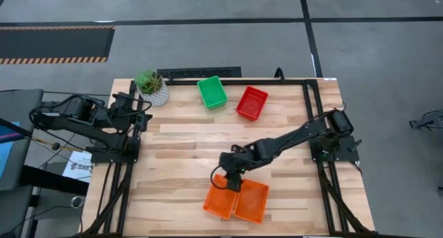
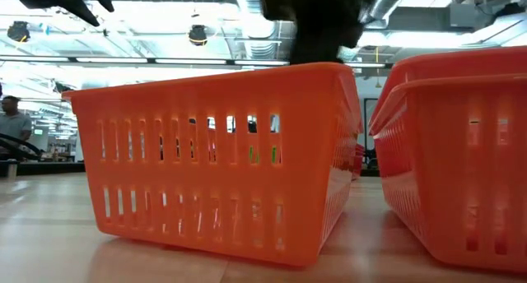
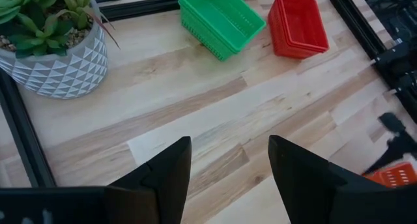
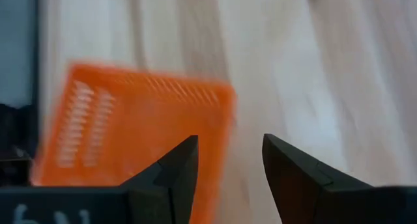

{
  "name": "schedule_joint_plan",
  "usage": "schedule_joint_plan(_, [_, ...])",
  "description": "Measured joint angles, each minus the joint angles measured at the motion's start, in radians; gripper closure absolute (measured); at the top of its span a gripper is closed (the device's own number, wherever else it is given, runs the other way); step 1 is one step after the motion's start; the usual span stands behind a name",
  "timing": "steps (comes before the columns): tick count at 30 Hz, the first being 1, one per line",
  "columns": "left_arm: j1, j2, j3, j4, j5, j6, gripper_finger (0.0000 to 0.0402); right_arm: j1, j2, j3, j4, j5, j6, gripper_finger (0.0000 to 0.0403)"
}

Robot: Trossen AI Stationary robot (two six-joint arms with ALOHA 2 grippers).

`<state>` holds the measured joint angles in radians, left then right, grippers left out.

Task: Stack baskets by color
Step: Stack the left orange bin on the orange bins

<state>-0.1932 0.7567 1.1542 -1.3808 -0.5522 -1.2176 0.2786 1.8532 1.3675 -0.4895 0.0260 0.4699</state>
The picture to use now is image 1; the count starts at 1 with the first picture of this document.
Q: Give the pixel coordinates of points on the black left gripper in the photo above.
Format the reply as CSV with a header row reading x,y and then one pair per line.
x,y
119,117

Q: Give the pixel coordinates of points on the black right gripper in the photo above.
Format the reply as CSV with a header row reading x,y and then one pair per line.
x,y
237,163

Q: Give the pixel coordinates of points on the orange plastic basket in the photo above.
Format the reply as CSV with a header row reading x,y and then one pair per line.
x,y
252,201
219,198

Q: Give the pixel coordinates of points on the red plastic basket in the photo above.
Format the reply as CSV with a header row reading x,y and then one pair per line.
x,y
252,103

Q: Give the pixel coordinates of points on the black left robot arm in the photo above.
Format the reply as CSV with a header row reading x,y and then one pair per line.
x,y
69,122

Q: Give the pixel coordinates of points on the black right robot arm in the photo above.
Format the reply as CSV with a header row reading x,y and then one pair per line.
x,y
294,136

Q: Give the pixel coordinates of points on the white patterned plant pot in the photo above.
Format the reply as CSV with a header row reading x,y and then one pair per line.
x,y
159,97

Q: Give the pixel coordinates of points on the green succulent plant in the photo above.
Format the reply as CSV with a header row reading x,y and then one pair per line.
x,y
149,80

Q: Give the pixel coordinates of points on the black perforated strip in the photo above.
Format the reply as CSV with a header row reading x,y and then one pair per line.
x,y
199,72

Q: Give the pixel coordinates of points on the green plastic basket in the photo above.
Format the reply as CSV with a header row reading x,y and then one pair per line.
x,y
212,92

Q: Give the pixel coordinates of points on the white printed paper sheet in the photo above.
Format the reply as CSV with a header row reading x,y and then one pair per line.
x,y
79,167

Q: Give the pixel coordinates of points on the grey tape roll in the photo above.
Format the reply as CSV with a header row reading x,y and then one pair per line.
x,y
78,201

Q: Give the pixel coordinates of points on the black hazard-striped floor mat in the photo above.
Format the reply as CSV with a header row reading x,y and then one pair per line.
x,y
55,42

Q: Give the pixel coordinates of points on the black floor stand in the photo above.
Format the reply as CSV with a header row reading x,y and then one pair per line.
x,y
427,121

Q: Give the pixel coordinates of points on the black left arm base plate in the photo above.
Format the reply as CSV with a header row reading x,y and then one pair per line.
x,y
114,156

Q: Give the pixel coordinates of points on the black aluminium table frame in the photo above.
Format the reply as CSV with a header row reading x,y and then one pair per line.
x,y
242,82

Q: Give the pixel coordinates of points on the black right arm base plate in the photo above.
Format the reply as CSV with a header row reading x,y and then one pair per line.
x,y
342,151

